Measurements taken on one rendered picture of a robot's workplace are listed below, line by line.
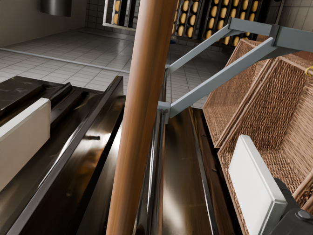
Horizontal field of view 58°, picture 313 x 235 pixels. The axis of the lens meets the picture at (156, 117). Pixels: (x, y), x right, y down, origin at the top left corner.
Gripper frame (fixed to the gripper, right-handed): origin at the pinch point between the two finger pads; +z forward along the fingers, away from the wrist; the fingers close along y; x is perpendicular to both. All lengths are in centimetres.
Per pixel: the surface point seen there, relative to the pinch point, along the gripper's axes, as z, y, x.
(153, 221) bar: 8.4, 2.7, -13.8
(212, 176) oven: 82, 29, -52
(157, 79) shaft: 7.2, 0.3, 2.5
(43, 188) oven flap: 38, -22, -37
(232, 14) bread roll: 276, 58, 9
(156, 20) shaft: 6.8, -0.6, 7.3
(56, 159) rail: 52, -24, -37
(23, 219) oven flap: 28, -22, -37
